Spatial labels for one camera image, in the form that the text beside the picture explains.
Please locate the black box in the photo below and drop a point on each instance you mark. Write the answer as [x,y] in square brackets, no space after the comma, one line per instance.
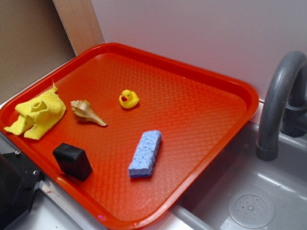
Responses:
[72,161]

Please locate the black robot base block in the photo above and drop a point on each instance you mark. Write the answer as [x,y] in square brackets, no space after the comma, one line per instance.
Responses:
[19,182]

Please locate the yellow rubber duck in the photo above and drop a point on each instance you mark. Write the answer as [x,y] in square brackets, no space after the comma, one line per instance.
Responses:
[128,99]

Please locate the red plastic tray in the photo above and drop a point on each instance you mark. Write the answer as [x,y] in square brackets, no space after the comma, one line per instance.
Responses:
[197,112]

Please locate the blue sponge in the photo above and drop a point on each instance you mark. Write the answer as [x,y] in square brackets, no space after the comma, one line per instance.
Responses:
[145,155]

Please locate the tan conch seashell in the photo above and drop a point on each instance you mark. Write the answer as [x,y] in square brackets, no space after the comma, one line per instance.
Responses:
[84,112]

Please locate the grey toy sink basin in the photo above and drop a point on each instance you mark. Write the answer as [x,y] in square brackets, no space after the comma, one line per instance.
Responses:
[240,192]

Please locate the yellow knitted cloth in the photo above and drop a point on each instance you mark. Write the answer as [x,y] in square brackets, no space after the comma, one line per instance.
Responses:
[38,115]

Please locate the wooden board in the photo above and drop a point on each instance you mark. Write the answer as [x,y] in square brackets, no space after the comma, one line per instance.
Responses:
[80,23]

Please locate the grey toy faucet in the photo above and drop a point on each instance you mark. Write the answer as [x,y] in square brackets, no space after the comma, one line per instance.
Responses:
[285,107]

